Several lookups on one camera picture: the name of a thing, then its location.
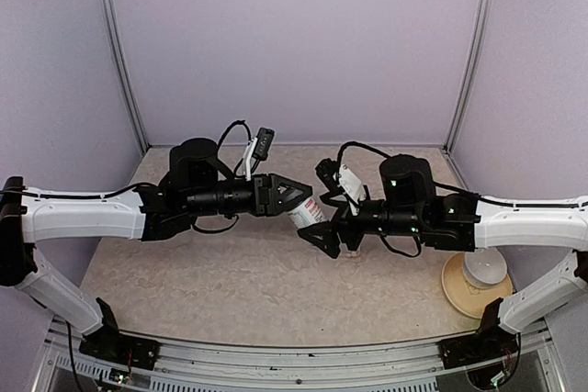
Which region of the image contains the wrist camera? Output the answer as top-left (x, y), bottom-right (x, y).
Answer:
top-left (315, 158), bottom-right (369, 216)
top-left (237, 128), bottom-right (275, 181)

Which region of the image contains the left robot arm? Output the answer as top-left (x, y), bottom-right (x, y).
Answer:
top-left (1, 138), bottom-right (312, 360)

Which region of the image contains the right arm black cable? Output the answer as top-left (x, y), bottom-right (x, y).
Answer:
top-left (336, 140), bottom-right (391, 168)

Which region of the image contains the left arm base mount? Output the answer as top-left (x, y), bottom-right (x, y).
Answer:
top-left (79, 325), bottom-right (160, 370)

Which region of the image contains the right aluminium frame post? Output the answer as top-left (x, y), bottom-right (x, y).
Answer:
top-left (444, 0), bottom-right (492, 156)

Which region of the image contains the aluminium frame post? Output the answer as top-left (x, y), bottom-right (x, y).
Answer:
top-left (100, 0), bottom-right (150, 156)
top-left (444, 0), bottom-right (492, 156)

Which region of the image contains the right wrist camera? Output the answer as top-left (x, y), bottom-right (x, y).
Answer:
top-left (315, 158), bottom-right (369, 216)

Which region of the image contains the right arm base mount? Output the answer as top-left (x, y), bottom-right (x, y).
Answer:
top-left (438, 319), bottom-right (520, 369)

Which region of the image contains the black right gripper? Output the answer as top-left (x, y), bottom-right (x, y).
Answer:
top-left (297, 191), bottom-right (425, 260)

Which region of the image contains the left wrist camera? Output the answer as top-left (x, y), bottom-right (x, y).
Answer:
top-left (237, 128), bottom-right (275, 181)

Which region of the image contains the front aluminium rail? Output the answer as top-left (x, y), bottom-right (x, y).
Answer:
top-left (34, 316), bottom-right (564, 392)

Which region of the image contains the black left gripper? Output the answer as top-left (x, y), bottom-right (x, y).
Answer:
top-left (186, 173), bottom-right (312, 218)

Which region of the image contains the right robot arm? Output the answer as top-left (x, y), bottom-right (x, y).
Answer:
top-left (298, 154), bottom-right (587, 359)

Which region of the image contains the left aluminium frame post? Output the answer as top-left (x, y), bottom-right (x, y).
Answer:
top-left (100, 0), bottom-right (150, 156)

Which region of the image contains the orange grey-capped pill bottle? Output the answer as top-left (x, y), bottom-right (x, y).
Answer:
top-left (287, 196), bottom-right (327, 230)

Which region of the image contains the clear plastic pill organizer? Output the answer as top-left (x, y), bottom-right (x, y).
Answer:
top-left (345, 249), bottom-right (362, 259)

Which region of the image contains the beige plate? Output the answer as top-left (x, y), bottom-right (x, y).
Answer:
top-left (441, 253), bottom-right (514, 319)

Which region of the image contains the white bowl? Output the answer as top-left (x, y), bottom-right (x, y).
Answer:
top-left (462, 249), bottom-right (507, 289)

